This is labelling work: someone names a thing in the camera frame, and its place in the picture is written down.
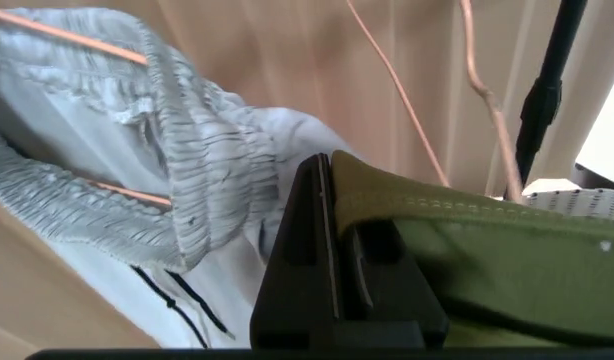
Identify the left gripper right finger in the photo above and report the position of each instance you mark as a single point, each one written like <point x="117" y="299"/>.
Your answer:
<point x="397" y="300"/>

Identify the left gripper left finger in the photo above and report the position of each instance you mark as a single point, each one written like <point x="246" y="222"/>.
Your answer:
<point x="297" y="300"/>

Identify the green garment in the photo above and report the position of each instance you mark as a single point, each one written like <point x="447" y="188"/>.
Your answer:
<point x="512" y="265"/>

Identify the pale grey shorts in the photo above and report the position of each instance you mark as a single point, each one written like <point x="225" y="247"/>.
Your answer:
<point x="212" y="150"/>

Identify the white laundry basket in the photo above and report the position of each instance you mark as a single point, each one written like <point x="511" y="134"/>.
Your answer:
<point x="587" y="204"/>

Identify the black clothes rack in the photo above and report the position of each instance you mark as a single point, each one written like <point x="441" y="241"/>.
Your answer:
<point x="542" y="100"/>

